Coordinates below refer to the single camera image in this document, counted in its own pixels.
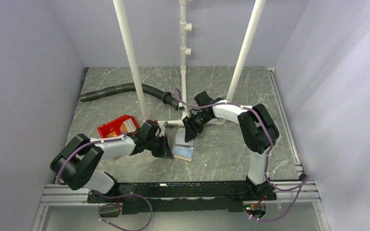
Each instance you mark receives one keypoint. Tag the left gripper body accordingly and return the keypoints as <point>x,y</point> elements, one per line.
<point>155,145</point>

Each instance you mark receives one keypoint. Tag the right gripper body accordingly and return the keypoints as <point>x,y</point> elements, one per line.
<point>200,119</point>

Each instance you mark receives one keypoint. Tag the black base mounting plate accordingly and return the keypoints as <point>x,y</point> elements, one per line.
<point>231,196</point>

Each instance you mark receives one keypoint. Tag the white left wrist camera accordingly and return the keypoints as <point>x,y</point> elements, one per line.
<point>162,127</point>

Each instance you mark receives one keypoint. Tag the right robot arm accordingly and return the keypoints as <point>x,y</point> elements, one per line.
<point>258,130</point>

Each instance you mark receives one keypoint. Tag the red plastic bin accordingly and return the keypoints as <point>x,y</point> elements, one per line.
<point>111,128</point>

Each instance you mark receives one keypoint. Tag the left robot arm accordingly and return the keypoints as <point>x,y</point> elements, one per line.
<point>75,166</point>

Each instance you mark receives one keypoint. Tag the white PVC pipe frame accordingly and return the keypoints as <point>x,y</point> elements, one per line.
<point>185,27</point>

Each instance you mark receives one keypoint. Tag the aluminium extrusion rail frame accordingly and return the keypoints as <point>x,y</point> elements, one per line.
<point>297,191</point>

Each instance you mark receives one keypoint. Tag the white cards stack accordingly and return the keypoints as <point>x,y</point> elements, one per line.
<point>128,125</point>

